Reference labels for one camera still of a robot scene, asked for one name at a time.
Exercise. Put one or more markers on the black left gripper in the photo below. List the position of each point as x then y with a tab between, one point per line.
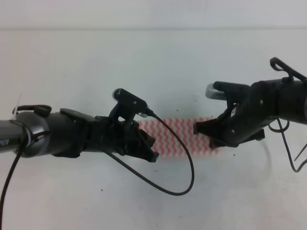
113	136

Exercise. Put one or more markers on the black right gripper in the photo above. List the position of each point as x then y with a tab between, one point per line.
236	125

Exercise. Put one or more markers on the pink wavy striped towel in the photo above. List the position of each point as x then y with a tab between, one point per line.
168	146

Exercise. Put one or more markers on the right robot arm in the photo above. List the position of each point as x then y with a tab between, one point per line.
285	99

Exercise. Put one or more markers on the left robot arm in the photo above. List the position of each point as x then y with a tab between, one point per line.
37	131

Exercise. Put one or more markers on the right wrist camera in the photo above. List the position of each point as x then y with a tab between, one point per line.
232	93

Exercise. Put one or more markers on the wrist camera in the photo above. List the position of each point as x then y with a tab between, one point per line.
128	105
232	93

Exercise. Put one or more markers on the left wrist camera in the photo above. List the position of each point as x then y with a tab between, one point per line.
128	105

